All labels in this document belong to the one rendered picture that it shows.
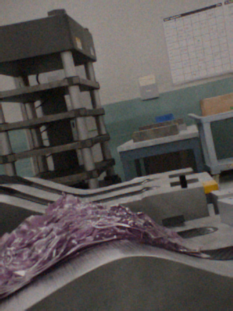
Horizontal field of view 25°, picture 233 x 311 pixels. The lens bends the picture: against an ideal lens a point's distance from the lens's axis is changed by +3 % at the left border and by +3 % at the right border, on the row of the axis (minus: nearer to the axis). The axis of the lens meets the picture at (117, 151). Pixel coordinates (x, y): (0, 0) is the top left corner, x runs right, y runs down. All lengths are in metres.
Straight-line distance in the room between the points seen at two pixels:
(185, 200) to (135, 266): 0.34
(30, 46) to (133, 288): 4.51
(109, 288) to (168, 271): 0.05
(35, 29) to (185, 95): 2.99
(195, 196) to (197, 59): 6.58
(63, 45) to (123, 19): 2.73
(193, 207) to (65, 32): 4.13
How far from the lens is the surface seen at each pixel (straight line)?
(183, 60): 7.32
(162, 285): 0.44
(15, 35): 4.94
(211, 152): 6.63
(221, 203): 0.67
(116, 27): 7.45
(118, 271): 0.43
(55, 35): 4.84
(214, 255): 0.56
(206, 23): 7.37
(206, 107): 6.71
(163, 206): 0.77
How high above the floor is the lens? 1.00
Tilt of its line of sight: 3 degrees down
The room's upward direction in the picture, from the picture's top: 11 degrees counter-clockwise
